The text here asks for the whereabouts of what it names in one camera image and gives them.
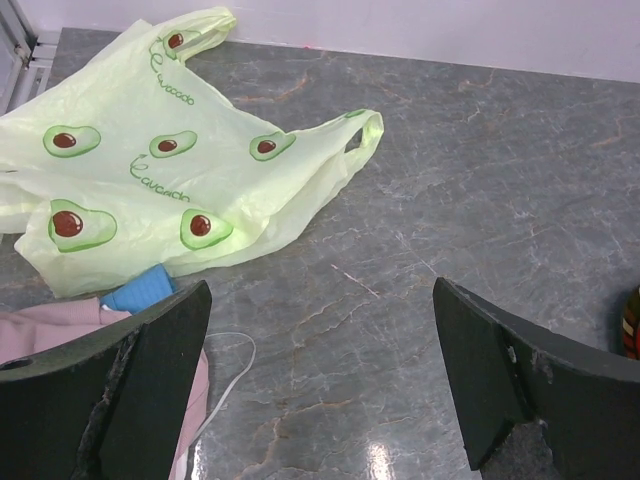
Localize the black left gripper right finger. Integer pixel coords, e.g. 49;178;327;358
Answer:
433;277;639;479

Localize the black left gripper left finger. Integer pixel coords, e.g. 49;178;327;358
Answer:
1;281;211;479

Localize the green avocado print plastic bag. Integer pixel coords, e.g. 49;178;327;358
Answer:
1;7;384;297

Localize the pink folded cloth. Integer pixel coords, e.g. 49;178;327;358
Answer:
1;297;209;479

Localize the blue cloth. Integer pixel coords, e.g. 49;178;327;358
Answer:
100;265;176;314

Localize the dark round fruit plate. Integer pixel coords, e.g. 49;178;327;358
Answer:
621;287;640;360

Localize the white thin cable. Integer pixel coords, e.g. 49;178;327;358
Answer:
172;332;257;480

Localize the aluminium frame post left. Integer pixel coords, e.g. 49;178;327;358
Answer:
1;0;60;115

